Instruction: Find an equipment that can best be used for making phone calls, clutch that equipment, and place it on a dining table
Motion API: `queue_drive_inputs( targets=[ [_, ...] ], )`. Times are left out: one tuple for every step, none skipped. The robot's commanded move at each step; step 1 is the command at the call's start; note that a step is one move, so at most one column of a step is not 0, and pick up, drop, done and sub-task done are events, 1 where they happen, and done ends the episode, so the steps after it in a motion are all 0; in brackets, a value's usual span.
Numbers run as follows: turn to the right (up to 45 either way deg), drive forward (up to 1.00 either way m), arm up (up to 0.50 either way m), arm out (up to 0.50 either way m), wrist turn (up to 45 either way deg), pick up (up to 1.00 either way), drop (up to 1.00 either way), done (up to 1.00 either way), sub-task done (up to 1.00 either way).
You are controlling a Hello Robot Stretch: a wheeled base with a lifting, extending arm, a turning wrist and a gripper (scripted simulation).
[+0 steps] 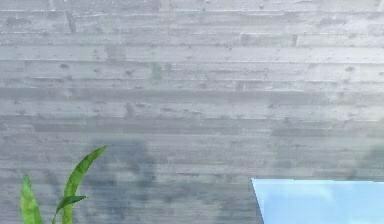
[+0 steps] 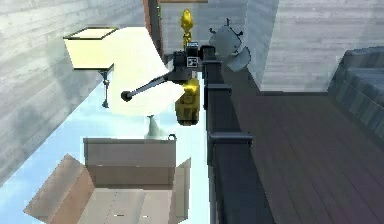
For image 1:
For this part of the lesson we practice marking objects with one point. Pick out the green house plant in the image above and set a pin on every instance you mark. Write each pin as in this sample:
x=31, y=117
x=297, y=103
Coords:
x=74, y=180

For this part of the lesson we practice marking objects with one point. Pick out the light blue table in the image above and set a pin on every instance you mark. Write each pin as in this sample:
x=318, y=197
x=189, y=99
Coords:
x=320, y=203

